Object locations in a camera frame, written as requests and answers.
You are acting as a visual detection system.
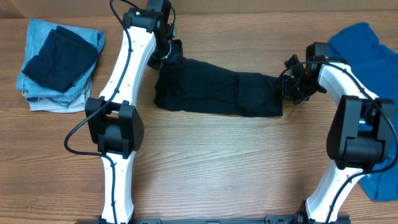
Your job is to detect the black t-shirt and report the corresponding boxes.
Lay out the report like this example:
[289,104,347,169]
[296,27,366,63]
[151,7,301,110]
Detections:
[154,58,283,118]

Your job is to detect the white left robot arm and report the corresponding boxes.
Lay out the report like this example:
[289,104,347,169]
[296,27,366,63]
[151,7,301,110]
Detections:
[85,1,182,223]

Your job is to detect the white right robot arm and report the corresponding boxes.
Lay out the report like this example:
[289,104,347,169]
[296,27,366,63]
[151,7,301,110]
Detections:
[264,42,397,224]

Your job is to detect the blue t-shirt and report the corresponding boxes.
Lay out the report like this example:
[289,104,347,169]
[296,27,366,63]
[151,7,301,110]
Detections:
[328,22,397,201]

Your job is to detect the folded dark navy garment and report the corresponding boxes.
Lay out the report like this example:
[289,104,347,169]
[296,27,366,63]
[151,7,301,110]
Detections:
[22,26,99,93]

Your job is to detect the folded light blue jeans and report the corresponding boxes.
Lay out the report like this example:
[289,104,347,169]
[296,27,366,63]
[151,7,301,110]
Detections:
[16,19,96,113]

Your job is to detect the cardboard back panel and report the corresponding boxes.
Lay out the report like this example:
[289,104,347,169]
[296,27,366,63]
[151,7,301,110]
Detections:
[1,0,397,18]

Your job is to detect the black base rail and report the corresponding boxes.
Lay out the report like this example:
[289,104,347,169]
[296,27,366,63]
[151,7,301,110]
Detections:
[74,214,352,224]

